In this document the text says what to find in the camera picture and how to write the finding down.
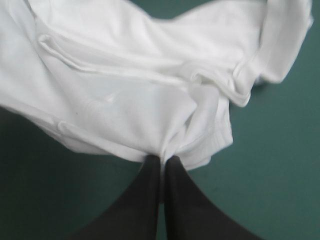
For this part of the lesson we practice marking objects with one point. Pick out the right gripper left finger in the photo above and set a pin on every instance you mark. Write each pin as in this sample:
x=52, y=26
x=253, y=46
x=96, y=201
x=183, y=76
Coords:
x=135, y=207

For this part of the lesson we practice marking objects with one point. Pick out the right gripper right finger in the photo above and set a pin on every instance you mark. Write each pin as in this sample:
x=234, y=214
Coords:
x=192, y=207

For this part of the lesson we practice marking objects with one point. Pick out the white T-shirt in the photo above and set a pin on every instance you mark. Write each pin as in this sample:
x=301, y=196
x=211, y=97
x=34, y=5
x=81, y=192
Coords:
x=130, y=75

